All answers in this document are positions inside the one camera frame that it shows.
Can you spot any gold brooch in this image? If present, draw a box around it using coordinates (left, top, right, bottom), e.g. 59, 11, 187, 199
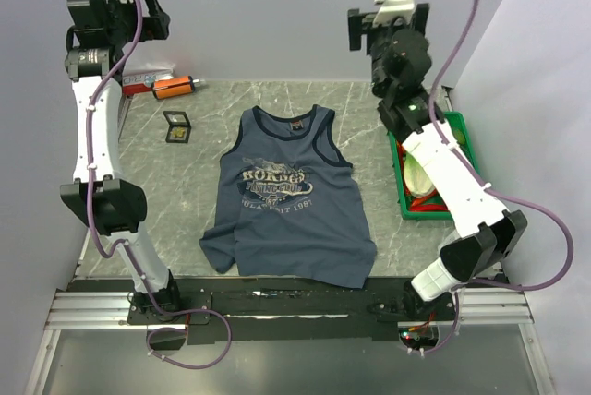
172, 128, 187, 139

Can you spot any blue sleeveless shirt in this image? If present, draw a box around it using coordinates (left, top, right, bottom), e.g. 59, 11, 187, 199
199, 105, 377, 289

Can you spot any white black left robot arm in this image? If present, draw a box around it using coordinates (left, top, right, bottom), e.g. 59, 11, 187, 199
60, 0, 183, 323

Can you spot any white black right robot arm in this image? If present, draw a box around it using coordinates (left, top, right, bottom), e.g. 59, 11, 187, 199
347, 3, 527, 320

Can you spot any red white cardboard box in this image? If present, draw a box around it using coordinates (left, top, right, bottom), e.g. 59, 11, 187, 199
122, 68, 175, 96

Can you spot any orange cylinder tool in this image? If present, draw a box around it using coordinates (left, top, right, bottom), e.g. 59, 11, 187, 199
151, 76, 206, 101

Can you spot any green plastic bin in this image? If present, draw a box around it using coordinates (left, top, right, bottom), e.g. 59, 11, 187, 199
388, 112, 480, 221

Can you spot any green toy pepper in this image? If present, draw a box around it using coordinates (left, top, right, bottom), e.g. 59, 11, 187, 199
452, 127, 466, 146

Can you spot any toy lettuce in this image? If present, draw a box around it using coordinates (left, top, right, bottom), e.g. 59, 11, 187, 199
403, 154, 435, 198

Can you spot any red toy chili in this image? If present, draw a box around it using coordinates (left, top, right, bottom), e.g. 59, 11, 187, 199
409, 197, 448, 212

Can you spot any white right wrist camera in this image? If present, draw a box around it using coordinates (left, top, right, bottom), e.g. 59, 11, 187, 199
372, 0, 416, 28

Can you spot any black rectangular frame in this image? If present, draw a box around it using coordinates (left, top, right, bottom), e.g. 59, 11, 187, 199
163, 111, 192, 144

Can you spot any aluminium frame rail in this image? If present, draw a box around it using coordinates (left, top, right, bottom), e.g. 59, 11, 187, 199
44, 288, 534, 330

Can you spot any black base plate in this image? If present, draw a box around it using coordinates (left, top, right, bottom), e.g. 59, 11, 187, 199
66, 277, 509, 345

